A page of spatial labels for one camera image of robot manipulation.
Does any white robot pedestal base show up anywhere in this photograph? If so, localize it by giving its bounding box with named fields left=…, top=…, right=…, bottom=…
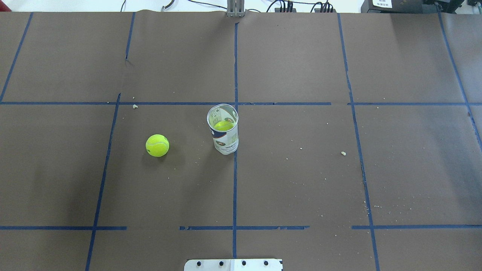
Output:
left=184, top=259, right=284, bottom=271

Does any clear tennis ball can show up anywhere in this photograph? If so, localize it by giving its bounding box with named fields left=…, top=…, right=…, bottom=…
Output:
left=206, top=104, right=239, bottom=155

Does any yellow-green tennis ball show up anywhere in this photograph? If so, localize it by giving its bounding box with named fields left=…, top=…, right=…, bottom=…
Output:
left=146, top=134, right=170, bottom=157

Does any black desktop box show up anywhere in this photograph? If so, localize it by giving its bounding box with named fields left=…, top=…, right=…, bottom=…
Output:
left=360, top=0, right=438, bottom=14

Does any aluminium frame post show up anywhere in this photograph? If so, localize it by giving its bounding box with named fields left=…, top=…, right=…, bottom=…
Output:
left=227, top=0, right=246, bottom=17

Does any tennis ball inside can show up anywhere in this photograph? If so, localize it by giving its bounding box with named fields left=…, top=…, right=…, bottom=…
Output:
left=213, top=120, right=234, bottom=132

